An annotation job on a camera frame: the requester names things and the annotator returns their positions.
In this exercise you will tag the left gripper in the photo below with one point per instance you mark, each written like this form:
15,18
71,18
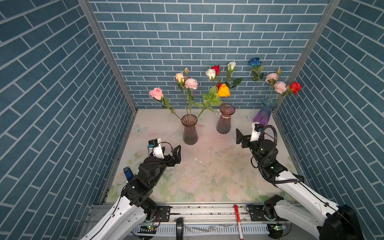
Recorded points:
177,159

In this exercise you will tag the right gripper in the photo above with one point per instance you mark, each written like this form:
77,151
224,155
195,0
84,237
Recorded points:
242,138

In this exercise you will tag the pink glass vase with ribbon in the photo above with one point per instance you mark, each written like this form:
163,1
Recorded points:
225,121

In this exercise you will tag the dark purple glass vase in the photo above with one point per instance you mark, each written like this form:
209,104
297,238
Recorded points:
190,135

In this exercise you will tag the purple blue gradient vase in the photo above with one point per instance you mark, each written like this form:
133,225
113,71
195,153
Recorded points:
264,114

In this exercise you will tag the white rose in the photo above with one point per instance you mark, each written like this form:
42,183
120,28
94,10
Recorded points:
229,83
210,73

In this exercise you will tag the orange rose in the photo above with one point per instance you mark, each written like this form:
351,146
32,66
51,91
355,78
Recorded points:
206,104

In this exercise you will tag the pink carnation spray stem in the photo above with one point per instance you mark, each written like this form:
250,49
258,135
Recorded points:
277,87

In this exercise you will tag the red rose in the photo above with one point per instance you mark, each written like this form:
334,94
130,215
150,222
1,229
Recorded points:
293,88
216,69

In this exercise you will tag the blue rose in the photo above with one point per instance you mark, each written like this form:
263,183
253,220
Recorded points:
257,72

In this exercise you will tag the pink rose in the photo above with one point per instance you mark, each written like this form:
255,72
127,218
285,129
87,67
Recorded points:
158,95

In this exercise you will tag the pale pink bud spray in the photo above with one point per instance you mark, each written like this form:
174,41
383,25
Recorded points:
187,85

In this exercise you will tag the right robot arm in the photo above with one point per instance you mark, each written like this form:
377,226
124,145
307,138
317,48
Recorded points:
322,218

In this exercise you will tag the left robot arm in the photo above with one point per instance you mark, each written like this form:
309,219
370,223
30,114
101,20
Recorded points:
134,206

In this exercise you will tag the blue black handheld device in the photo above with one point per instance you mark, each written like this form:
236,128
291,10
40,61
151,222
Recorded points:
128,174

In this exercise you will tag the red white marker pen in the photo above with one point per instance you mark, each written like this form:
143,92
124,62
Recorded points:
241,236

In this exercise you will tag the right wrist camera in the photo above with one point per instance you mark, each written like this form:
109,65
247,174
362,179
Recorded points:
257,128

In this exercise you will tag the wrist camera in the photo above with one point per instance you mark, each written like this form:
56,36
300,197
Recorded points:
257,128
155,148

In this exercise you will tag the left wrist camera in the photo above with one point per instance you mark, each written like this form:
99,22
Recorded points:
155,148

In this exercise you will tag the aluminium mounting rail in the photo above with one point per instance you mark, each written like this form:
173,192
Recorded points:
206,213

